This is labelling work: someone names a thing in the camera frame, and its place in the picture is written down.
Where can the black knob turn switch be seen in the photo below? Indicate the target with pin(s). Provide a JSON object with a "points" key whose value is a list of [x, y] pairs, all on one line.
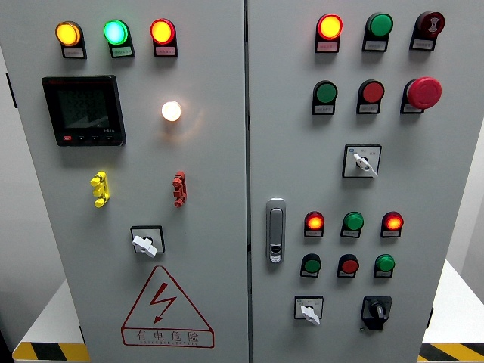
{"points": [[377, 311]]}

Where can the pale grey cabinet door with display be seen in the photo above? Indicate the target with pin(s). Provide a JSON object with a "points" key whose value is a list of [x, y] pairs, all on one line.
{"points": [[211, 170]]}

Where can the silver door lock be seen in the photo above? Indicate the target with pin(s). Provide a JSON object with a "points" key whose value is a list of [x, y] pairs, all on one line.
{"points": [[276, 227]]}

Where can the small red lamp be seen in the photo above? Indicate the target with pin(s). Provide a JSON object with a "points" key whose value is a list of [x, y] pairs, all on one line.
{"points": [[314, 222], [393, 222]]}

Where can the white round lamp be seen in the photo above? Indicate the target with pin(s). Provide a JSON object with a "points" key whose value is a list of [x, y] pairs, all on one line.
{"points": [[171, 111]]}

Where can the small green push button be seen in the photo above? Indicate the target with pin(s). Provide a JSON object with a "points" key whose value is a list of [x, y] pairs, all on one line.
{"points": [[312, 265]]}

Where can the small green lamp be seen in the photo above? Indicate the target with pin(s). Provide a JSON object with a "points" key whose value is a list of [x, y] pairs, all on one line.
{"points": [[353, 222], [385, 263]]}

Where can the large green push button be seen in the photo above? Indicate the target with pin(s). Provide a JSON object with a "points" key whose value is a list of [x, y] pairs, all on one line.
{"points": [[326, 93]]}

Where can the small red push button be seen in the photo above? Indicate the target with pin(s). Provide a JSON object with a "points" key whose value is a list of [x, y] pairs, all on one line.
{"points": [[349, 265]]}

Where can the red warning triangle sticker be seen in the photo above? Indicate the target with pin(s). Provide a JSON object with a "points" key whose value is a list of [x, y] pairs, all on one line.
{"points": [[162, 298]]}

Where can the large red push button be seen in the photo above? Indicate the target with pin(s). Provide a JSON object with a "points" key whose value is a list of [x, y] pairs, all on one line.
{"points": [[373, 92]]}

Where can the red round lamp beside green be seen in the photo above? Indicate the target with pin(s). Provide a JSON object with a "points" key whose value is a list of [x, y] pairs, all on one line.
{"points": [[162, 31]]}

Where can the black display meter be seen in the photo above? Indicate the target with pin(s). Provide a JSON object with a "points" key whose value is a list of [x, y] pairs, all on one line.
{"points": [[85, 109]]}

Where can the pale grey cabinet door with lock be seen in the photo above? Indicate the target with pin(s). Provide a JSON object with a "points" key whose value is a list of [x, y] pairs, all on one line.
{"points": [[416, 196]]}

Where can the large red lit lamp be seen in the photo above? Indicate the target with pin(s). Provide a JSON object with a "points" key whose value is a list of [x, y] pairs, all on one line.
{"points": [[329, 26]]}

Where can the bright green lit lamp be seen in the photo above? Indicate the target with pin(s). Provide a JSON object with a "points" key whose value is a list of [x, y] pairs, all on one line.
{"points": [[115, 32]]}

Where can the large red stop button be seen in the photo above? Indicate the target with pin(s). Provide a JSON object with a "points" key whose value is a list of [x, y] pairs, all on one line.
{"points": [[424, 93]]}

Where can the large green unlit lamp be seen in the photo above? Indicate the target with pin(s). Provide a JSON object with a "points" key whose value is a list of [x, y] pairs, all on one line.
{"points": [[380, 25]]}

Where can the black cabinet hinge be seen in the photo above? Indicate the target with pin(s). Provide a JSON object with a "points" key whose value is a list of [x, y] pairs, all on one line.
{"points": [[11, 90], [82, 333], [430, 317]]}

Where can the yellow round lamp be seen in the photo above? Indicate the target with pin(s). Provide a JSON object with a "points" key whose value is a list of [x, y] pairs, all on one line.
{"points": [[68, 34]]}

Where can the dark red buzzer lamp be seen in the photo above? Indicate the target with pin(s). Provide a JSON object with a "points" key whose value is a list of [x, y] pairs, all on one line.
{"points": [[431, 23]]}

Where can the black yellow striped tape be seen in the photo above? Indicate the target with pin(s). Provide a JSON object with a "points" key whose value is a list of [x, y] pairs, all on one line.
{"points": [[49, 352], [453, 352]]}

